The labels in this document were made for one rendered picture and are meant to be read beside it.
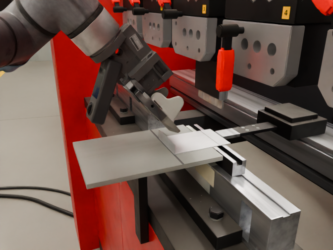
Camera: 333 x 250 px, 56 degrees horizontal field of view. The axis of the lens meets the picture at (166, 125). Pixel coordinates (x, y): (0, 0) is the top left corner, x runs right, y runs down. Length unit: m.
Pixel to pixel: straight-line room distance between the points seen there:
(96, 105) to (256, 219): 0.33
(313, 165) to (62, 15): 0.61
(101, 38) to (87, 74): 0.94
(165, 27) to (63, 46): 0.73
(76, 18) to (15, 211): 1.93
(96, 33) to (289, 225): 0.43
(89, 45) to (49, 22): 0.06
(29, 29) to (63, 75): 0.92
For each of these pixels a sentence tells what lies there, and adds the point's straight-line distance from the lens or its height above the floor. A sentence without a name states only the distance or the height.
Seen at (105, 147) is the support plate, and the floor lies 1.00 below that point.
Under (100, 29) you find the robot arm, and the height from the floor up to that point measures 1.24.
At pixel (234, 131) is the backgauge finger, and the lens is 0.72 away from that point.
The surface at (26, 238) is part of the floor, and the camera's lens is 2.08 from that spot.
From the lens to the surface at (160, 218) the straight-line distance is 0.65.
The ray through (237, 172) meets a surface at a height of 0.98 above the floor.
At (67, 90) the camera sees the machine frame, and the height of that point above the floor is 0.91.
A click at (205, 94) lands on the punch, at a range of 0.68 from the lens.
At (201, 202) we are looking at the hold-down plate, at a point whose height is 0.91.
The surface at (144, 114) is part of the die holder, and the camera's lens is 1.00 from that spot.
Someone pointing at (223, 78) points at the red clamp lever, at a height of 1.18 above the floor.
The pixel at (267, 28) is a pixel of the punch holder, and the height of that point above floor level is 1.25.
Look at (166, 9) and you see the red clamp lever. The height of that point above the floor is 1.27.
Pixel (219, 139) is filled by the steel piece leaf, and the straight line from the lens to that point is 0.68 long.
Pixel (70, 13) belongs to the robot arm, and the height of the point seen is 1.26.
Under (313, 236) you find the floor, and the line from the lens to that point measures 2.12.
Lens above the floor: 1.28
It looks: 22 degrees down
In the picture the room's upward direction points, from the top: straight up
